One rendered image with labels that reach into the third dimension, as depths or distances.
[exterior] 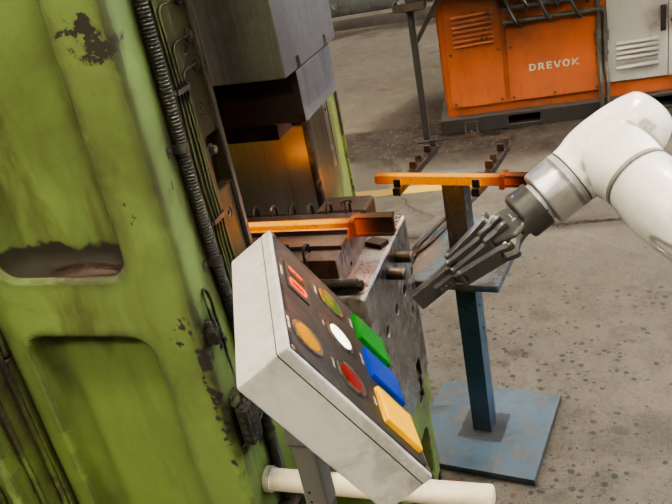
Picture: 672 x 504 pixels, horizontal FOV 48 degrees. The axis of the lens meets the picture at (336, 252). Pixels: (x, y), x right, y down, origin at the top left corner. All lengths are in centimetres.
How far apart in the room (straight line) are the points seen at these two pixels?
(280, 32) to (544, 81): 384
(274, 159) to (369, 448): 105
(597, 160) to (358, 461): 52
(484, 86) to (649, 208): 405
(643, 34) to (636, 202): 405
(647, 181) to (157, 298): 78
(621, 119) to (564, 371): 172
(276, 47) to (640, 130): 60
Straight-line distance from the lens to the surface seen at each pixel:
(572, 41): 504
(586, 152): 113
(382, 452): 97
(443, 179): 194
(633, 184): 108
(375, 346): 118
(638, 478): 240
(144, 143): 120
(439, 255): 215
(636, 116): 115
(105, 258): 140
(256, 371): 88
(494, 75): 506
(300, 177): 187
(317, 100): 148
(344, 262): 157
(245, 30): 135
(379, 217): 157
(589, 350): 287
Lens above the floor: 166
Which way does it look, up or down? 26 degrees down
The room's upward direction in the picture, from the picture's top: 12 degrees counter-clockwise
